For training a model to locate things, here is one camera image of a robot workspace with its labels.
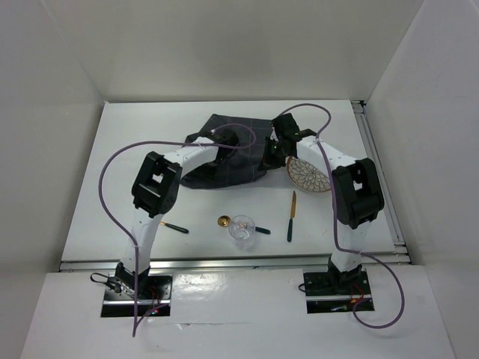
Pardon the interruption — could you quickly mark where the dark grey checked napkin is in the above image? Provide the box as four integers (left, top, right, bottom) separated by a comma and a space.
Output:
180, 114, 272, 189

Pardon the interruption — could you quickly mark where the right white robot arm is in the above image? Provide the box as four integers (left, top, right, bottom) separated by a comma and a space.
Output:
260, 114, 385, 293

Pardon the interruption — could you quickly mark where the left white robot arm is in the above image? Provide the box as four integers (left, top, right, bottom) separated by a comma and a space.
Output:
115, 129, 240, 298

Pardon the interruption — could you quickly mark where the floral patterned ceramic plate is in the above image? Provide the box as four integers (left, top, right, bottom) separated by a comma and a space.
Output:
286, 156, 331, 193

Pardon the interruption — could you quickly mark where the clear drinking glass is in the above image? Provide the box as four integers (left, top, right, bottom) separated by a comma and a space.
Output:
228, 215, 256, 251

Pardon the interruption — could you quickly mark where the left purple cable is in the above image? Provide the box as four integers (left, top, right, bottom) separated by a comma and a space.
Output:
97, 125, 257, 337

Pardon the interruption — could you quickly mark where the gold knife green handle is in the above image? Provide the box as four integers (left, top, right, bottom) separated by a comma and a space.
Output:
287, 191, 297, 242

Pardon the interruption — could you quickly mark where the aluminium right side rail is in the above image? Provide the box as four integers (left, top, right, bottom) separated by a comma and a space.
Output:
351, 100, 412, 265

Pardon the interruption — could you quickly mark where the aluminium rail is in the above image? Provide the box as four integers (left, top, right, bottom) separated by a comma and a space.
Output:
351, 100, 412, 265
59, 254, 329, 272

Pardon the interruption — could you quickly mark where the gold spoon green handle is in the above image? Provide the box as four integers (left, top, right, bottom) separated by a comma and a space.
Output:
217, 215, 271, 235

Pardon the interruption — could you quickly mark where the gold fork green handle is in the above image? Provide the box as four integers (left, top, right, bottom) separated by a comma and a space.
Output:
160, 221, 189, 234

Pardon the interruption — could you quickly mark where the aluminium front rail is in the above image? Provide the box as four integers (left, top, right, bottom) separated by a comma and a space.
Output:
59, 254, 329, 272

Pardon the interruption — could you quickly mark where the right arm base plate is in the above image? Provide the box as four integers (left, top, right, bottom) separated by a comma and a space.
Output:
298, 265, 375, 314

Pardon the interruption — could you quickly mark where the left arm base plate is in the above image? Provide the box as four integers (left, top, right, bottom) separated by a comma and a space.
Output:
90, 272, 172, 318

